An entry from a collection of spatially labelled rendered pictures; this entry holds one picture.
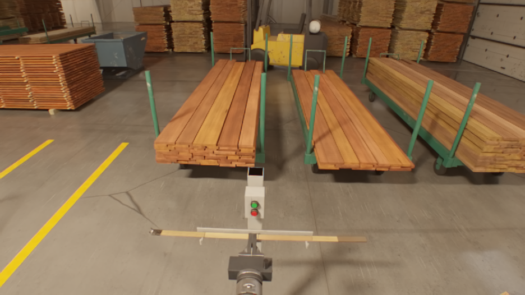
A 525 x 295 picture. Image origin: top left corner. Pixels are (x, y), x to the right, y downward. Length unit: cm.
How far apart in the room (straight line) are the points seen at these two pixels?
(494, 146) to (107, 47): 749
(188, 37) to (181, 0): 123
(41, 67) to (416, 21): 1059
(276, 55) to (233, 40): 282
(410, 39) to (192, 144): 943
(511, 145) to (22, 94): 728
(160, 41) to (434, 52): 1010
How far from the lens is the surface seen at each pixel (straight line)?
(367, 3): 1035
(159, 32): 1054
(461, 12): 1178
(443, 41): 1167
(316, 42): 729
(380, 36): 1054
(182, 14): 1017
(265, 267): 85
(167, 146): 267
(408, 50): 1103
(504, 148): 343
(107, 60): 763
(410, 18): 1084
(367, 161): 277
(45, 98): 600
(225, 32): 993
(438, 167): 388
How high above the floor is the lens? 191
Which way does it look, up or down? 27 degrees down
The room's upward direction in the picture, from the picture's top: 1 degrees clockwise
